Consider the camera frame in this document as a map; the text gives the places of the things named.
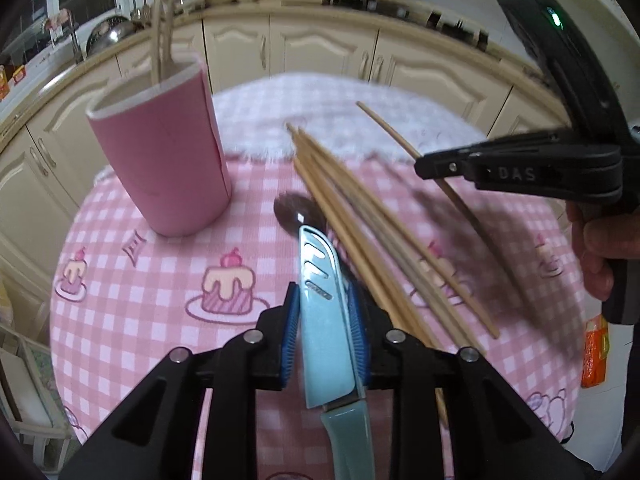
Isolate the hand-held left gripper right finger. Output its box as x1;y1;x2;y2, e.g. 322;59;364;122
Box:
347;284;602;480

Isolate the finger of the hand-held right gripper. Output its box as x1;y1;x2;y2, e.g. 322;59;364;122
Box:
414;129;624;207

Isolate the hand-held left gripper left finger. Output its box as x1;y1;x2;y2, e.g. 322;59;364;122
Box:
59;281;301;480

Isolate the light blue knife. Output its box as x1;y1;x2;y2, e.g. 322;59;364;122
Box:
298;225;377;480

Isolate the bundle of wooden chopsticks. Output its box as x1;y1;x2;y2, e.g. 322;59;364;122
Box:
286;122;483;428

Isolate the wooden chopstick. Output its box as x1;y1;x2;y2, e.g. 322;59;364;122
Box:
162;0;185;73
356;101;501;339

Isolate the pink cup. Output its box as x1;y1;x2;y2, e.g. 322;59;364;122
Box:
86;57;233;237

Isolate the person's right hand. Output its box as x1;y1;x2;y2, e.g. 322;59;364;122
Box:
566;202;617;307

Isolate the dark metal spoon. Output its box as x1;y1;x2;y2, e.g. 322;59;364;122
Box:
273;194;361;291

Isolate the pink checkered tablecloth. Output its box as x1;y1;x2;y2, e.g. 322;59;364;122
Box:
49;147;591;480

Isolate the black gas stove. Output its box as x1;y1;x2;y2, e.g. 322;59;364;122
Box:
320;0;492;52

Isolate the orange packet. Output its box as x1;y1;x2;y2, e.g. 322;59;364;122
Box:
580;312;612;389

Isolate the white framed rack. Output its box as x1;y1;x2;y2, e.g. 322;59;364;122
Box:
0;320;72;443

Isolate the beige kitchen countertop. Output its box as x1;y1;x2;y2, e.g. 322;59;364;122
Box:
0;0;551;141

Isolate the steel wok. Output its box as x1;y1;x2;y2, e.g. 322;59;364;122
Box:
85;16;147;57

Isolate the steel faucet with pink cloth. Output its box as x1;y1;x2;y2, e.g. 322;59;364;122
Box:
44;9;84;64

